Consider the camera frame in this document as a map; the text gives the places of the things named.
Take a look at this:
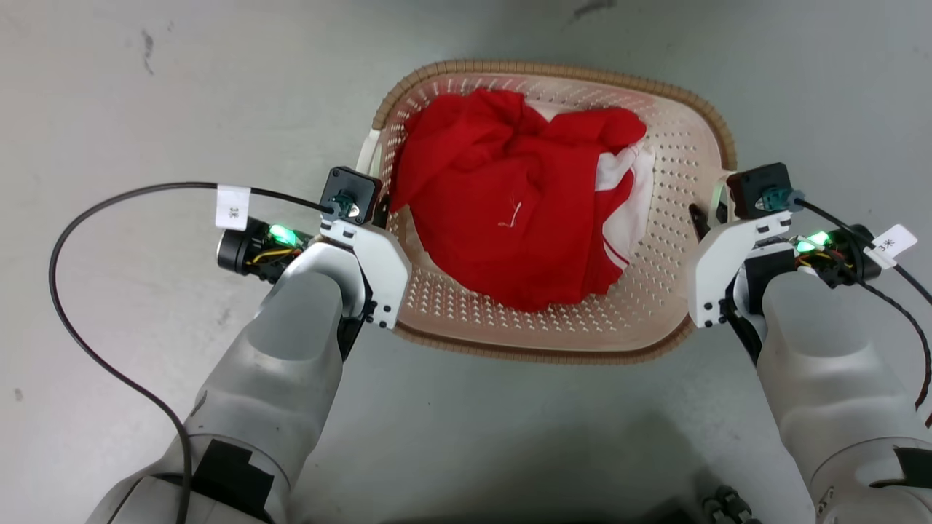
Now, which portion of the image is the red garment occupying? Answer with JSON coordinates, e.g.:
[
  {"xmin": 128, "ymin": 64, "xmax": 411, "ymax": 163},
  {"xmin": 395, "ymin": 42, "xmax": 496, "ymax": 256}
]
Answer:
[{"xmin": 390, "ymin": 88, "xmax": 648, "ymax": 313}]

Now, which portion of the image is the beige plastic laundry basket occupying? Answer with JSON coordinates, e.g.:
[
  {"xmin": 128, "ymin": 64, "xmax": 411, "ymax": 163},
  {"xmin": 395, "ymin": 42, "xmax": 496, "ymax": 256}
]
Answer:
[{"xmin": 357, "ymin": 60, "xmax": 738, "ymax": 365}]

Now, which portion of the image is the white left cable label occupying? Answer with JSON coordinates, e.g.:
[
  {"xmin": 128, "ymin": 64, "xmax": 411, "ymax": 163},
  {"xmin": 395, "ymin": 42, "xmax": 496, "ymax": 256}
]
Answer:
[{"xmin": 214, "ymin": 184, "xmax": 252, "ymax": 232}]

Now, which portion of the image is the white cable label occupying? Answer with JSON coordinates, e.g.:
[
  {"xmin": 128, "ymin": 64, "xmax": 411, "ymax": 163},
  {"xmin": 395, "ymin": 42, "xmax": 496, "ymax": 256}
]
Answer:
[
  {"xmin": 214, "ymin": 184, "xmax": 252, "ymax": 232},
  {"xmin": 866, "ymin": 223, "xmax": 919, "ymax": 271}
]

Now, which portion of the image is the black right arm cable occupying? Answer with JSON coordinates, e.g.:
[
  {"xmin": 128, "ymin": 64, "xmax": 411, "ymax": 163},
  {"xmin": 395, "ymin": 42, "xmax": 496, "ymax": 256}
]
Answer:
[{"xmin": 797, "ymin": 198, "xmax": 932, "ymax": 305}]

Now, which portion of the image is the white right cable label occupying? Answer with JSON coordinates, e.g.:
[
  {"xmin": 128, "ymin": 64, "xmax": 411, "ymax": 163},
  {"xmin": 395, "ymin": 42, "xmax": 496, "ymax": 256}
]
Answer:
[{"xmin": 866, "ymin": 223, "xmax": 919, "ymax": 271}]

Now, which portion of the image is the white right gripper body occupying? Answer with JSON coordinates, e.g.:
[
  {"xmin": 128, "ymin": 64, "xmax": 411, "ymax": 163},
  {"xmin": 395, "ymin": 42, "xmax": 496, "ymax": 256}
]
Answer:
[{"xmin": 687, "ymin": 211, "xmax": 794, "ymax": 330}]

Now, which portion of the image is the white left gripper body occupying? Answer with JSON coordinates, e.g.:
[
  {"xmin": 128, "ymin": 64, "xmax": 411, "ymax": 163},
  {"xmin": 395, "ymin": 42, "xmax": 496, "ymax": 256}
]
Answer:
[{"xmin": 319, "ymin": 218, "xmax": 413, "ymax": 330}]

